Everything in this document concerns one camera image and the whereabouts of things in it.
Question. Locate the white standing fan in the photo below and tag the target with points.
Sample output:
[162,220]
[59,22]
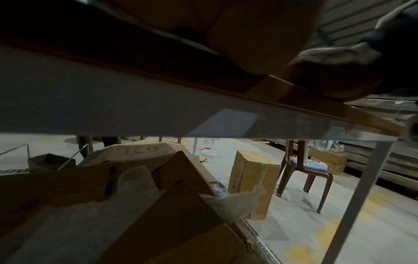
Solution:
[209,149]

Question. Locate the large open cardboard box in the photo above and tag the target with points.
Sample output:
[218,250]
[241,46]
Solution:
[170,216]

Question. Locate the person's right hand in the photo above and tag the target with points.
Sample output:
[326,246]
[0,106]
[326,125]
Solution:
[346,72]

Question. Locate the clear plastic wrap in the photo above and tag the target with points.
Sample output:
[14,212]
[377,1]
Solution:
[85,227]

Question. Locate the small cardboard box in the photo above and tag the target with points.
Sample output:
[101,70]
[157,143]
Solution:
[330,160]
[251,175]

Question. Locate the person's left hand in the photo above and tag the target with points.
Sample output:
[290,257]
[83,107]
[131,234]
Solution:
[261,31]

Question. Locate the wooden table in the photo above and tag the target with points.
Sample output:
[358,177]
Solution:
[98,93]

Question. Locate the stack of grey pallets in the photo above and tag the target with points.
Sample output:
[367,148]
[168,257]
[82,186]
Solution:
[385,160]

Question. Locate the brown wooden chair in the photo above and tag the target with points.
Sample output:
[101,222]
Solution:
[304,170]

